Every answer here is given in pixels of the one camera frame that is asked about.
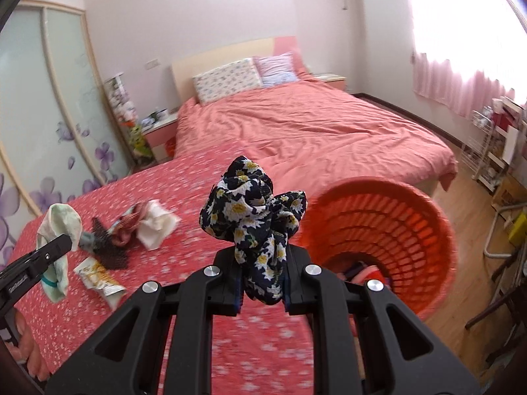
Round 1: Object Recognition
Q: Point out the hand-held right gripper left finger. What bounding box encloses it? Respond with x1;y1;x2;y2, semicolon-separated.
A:
45;247;243;395

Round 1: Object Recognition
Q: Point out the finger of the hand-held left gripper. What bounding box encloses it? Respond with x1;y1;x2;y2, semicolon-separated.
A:
22;234;71;274

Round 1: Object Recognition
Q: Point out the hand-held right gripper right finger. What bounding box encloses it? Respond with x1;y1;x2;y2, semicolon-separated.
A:
282;247;482;395

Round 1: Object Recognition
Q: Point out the white green sock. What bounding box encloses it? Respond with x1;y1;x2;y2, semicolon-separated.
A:
36;203;83;302

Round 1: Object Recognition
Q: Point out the yellow white wrapper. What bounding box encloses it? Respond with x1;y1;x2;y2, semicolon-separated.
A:
73;256;126;310

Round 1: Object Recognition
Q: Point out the black mesh pouch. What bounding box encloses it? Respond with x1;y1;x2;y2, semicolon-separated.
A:
90;216;130;272

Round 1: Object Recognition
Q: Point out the dark floral cloth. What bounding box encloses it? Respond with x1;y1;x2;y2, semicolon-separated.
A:
200;155;309;306

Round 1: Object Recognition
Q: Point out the white tissue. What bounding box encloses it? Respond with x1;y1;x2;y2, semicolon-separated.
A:
136;199;181;251

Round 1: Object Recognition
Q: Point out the red patterned cloth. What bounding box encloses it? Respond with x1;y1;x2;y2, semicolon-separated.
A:
109;202;151;248

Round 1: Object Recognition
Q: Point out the orange plastic basket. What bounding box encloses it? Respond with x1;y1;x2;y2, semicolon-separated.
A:
294;177;458;322

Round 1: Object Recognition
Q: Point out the person's left hand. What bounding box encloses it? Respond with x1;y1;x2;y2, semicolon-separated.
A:
8;308;52;381

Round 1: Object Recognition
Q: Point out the red floral tablecloth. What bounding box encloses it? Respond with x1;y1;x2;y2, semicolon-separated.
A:
12;148;326;395

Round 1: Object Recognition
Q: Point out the wardrobe with flower doors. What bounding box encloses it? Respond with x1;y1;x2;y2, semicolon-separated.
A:
0;2;132;264

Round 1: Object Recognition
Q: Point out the bed with salmon cover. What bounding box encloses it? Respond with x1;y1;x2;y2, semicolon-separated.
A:
170;36;459;192

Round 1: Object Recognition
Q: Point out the yellow green plush toy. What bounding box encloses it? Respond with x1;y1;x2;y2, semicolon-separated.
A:
128;125;153;162

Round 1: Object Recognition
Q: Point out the pink white nightstand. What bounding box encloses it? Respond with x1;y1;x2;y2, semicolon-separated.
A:
140;111;180;163
313;73;347;90

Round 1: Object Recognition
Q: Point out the hanging plush toy rack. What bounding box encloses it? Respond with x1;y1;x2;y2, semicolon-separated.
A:
104;73;143;132

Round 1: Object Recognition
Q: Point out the white floral pillow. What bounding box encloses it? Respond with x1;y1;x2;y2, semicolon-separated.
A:
191;58;264;105

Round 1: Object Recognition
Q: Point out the pink striped pillow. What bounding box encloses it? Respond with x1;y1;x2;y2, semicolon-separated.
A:
253;53;298;87

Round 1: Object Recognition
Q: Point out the dark wooden chair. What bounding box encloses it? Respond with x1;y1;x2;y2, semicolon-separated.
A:
465;251;527;363

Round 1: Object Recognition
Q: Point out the brown cardboard box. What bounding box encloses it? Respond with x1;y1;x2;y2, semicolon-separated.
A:
492;173;527;210

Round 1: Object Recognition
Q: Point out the pink curtain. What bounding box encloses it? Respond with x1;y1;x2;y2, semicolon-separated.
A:
412;49;478;112
473;72;527;118

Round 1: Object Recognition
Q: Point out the white shelf cart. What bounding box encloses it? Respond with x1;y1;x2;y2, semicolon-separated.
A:
480;96;527;192

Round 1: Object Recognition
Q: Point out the white tube frame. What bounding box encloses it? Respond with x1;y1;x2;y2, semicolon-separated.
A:
484;206;527;261

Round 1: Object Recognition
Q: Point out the white wire trolley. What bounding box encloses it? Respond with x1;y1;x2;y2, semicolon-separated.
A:
461;109;495;173

